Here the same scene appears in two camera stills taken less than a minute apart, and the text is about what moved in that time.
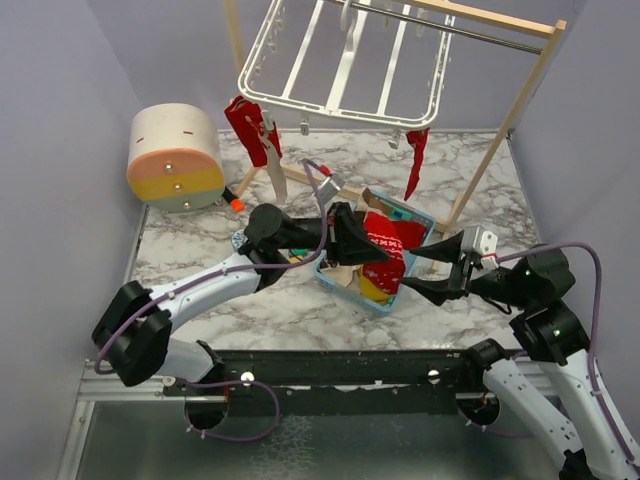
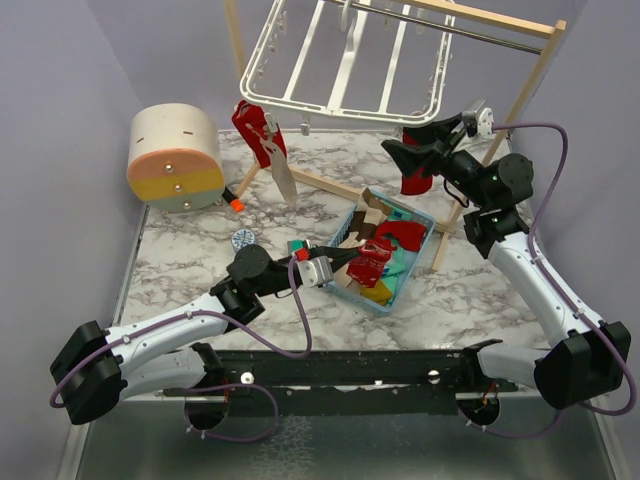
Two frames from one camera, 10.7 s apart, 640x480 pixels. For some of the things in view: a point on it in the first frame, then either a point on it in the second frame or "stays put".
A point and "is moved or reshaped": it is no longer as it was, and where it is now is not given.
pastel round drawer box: [175, 158] stays put
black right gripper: [459, 275] → [435, 149]
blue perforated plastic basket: [395, 228] stays put
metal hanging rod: [448, 27] stays put
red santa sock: [247, 119] is moved or reshaped
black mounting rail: [340, 382] stays put
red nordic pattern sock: [395, 237] is moved or reshaped
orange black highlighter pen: [236, 204] stays put
